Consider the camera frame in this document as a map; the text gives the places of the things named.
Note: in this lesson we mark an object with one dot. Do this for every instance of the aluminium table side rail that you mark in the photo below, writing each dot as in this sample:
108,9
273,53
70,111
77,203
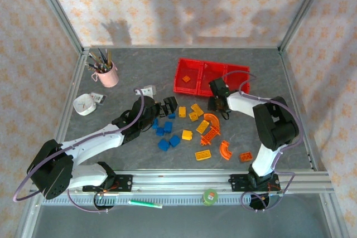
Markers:
298,109
68,104

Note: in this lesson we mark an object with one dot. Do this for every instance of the thin aluminium table rail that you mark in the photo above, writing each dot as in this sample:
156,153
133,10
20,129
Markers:
181,46

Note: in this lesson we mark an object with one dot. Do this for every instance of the small yellow lego brick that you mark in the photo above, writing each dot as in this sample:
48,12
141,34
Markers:
193,116

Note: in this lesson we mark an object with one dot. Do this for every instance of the orange lego brick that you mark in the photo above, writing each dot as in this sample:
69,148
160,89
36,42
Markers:
245,157
186,78

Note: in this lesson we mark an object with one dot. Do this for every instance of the orange curved lego piece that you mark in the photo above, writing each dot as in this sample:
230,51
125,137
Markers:
213,116
224,151

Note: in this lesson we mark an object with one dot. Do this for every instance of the paintbrush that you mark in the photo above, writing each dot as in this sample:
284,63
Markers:
110,58
101,55
93,59
107,57

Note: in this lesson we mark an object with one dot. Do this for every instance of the white square clock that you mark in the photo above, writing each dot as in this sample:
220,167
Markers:
84,105

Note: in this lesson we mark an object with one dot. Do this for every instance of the red plastic bin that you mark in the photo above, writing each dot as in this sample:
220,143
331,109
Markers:
212,70
192,68
235,84

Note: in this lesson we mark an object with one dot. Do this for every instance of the aluminium frame post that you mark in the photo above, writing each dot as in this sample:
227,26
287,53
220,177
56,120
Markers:
303,12
59,12

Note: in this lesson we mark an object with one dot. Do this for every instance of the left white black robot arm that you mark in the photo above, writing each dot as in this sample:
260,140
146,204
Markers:
83,146

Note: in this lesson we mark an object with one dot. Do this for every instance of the small printed packet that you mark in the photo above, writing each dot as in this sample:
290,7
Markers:
100,98

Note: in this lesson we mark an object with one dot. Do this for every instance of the green tape roll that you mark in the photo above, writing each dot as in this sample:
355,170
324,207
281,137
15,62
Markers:
206,199

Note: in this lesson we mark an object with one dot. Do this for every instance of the long yellow lego brick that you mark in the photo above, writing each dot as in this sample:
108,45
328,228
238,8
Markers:
203,155
202,126

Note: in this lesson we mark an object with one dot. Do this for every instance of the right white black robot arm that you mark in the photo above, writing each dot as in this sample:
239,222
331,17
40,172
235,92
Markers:
276,132

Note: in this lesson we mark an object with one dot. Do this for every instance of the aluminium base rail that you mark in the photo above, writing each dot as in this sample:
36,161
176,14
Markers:
181,180

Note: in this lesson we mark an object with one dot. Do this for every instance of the orange lego plate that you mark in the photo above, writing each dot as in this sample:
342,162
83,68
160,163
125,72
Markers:
210,135

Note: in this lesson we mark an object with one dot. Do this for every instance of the green marker pen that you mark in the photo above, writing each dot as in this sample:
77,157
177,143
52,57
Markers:
145,203

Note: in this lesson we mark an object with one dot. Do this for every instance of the small blue lego brick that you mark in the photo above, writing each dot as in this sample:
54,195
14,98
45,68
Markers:
171,115

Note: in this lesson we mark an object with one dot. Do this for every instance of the pink metal cup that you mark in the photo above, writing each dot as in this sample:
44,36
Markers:
108,77

